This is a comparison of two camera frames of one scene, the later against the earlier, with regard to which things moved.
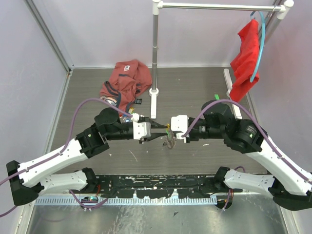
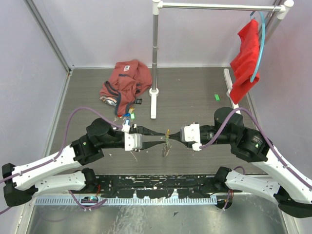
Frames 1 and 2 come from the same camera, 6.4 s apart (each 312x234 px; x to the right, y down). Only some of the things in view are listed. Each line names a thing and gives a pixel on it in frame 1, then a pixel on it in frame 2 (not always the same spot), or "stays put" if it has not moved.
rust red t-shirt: [129, 79] stays put
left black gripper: [154, 125] to [145, 131]
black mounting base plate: [186, 185] stays put
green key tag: [217, 96] stays put
